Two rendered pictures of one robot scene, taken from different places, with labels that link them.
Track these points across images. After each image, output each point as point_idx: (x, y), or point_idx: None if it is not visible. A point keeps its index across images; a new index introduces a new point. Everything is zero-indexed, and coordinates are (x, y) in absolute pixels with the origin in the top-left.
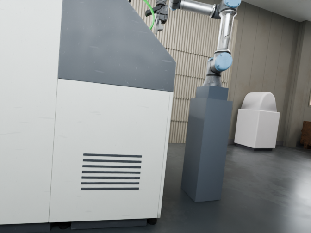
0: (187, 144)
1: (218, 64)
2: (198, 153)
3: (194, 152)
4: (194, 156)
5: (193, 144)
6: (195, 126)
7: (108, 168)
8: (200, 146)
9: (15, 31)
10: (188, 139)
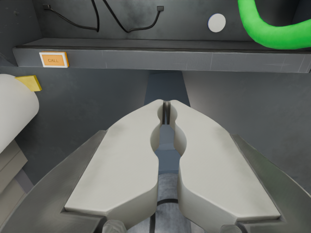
0: (180, 95)
1: None
2: (149, 96)
3: (159, 94)
4: (159, 92)
5: (164, 98)
6: (165, 112)
7: None
8: (146, 101)
9: None
10: (181, 99)
